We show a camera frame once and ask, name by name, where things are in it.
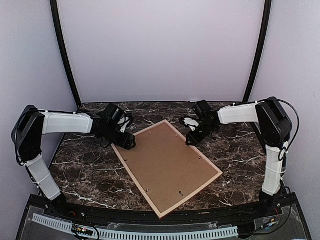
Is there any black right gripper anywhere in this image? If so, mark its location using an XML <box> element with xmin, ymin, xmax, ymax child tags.
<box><xmin>186</xmin><ymin>121</ymin><xmax>217</xmax><ymax>146</ymax></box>

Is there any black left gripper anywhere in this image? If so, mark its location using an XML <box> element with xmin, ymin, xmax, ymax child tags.
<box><xmin>99</xmin><ymin>123</ymin><xmax>136</xmax><ymax>150</ymax></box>

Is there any wooden pink picture frame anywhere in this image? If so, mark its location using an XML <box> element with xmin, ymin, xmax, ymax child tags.
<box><xmin>110</xmin><ymin>119</ymin><xmax>224</xmax><ymax>221</ymax></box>

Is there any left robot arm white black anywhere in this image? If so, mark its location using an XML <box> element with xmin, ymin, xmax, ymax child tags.
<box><xmin>11</xmin><ymin>103</ymin><xmax>136</xmax><ymax>218</ymax></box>

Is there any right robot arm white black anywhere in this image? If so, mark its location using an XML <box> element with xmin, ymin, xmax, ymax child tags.
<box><xmin>179</xmin><ymin>97</ymin><xmax>296</xmax><ymax>196</ymax></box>

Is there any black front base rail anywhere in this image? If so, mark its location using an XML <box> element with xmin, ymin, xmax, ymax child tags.
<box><xmin>27</xmin><ymin>189</ymin><xmax>299</xmax><ymax>226</ymax></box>

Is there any white slotted cable duct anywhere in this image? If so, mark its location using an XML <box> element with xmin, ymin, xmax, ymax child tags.
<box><xmin>31</xmin><ymin>213</ymin><xmax>239</xmax><ymax>240</ymax></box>

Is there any left black corner post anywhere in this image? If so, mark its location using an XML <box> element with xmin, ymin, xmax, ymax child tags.
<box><xmin>49</xmin><ymin>0</ymin><xmax>82</xmax><ymax>108</ymax></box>

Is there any black corner post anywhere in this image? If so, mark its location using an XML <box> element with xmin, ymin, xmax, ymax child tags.
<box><xmin>49</xmin><ymin>0</ymin><xmax>82</xmax><ymax>108</ymax></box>
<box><xmin>242</xmin><ymin>0</ymin><xmax>272</xmax><ymax>103</ymax></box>

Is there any right black corner post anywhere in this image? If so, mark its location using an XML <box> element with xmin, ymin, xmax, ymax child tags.
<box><xmin>242</xmin><ymin>0</ymin><xmax>272</xmax><ymax>103</ymax></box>

